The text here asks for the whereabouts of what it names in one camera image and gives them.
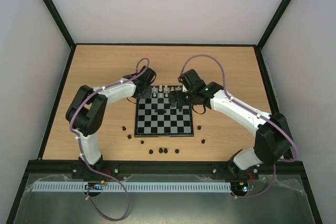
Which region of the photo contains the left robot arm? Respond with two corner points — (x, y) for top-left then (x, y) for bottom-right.
(66, 66), (156, 176)

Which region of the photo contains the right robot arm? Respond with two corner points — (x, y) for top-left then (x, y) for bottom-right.
(169, 69), (292, 178)

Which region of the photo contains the black silver chess board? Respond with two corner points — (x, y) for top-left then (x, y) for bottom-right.
(134, 86), (194, 137)

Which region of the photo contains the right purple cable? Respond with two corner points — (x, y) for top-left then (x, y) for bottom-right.
(181, 54), (300, 199)

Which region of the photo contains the purple cable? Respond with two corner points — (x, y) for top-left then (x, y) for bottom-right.
(68, 57), (131, 221)
(181, 54), (300, 199)

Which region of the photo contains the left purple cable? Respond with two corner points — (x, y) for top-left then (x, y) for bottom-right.
(68, 57), (131, 221)

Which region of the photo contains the grey slotted cable duct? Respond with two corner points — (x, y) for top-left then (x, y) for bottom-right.
(32, 182), (232, 193)

